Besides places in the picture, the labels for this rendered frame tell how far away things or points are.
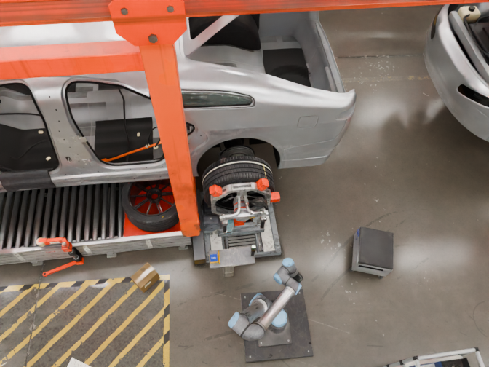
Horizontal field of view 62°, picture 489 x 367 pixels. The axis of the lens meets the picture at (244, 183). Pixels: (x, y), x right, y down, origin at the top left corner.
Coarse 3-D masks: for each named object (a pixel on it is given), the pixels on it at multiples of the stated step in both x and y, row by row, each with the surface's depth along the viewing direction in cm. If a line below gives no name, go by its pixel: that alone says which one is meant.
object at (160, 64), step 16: (144, 48) 188; (160, 48) 189; (144, 64) 196; (160, 64) 198; (176, 64) 203; (160, 80) 207; (176, 80) 208; (160, 96) 217; (176, 96) 218; (160, 112) 228; (176, 112) 229; (160, 128) 240; (176, 128) 242; (176, 144) 255; (176, 160) 271; (176, 176) 288; (192, 176) 309; (176, 192) 308; (192, 192) 311; (192, 208) 334; (192, 224) 361
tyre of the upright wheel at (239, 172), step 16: (224, 160) 353; (240, 160) 351; (256, 160) 357; (208, 176) 358; (224, 176) 346; (240, 176) 343; (256, 176) 347; (272, 176) 370; (208, 192) 357; (224, 208) 389
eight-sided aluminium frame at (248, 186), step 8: (232, 184) 345; (240, 184) 346; (248, 184) 346; (256, 184) 348; (224, 192) 346; (232, 192) 346; (264, 192) 353; (216, 200) 354; (216, 208) 375; (256, 208) 389; (264, 208) 381
